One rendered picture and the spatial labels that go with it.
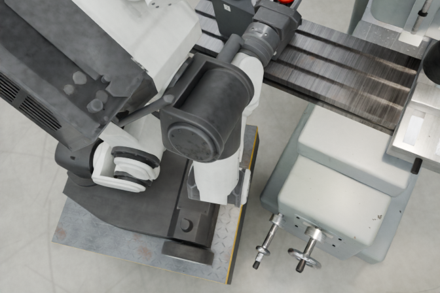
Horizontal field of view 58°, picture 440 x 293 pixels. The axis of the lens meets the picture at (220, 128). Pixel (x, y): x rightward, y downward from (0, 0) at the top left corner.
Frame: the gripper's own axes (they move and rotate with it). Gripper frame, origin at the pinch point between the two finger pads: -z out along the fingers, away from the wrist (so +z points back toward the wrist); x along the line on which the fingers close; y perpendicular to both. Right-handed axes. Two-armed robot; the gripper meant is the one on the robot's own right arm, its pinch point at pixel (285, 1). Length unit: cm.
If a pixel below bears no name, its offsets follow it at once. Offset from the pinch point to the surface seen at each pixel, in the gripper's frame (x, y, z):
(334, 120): -21.4, 35.6, 7.9
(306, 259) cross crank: -32, 52, 48
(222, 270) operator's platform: -6, 85, 64
